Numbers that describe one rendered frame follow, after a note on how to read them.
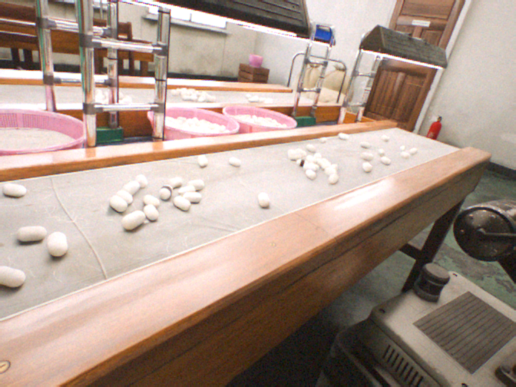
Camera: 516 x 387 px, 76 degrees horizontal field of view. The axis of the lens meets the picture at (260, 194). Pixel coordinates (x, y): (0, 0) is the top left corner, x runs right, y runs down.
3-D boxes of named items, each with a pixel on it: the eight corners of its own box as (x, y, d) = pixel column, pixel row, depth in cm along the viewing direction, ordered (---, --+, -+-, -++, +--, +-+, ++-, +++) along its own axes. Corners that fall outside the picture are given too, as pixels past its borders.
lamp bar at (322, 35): (335, 46, 169) (339, 31, 166) (249, 27, 126) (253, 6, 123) (322, 44, 174) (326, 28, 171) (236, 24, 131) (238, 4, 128)
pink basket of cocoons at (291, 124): (305, 150, 122) (311, 125, 118) (254, 158, 104) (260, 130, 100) (256, 127, 138) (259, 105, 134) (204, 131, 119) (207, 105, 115)
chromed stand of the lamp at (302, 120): (315, 125, 163) (341, 25, 144) (289, 127, 149) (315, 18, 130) (286, 114, 174) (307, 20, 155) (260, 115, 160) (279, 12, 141)
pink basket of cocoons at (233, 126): (248, 151, 109) (253, 124, 105) (205, 174, 86) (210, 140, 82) (181, 129, 116) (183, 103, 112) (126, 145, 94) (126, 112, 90)
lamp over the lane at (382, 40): (446, 68, 137) (454, 50, 134) (382, 54, 94) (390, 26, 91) (427, 64, 142) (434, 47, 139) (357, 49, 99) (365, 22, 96)
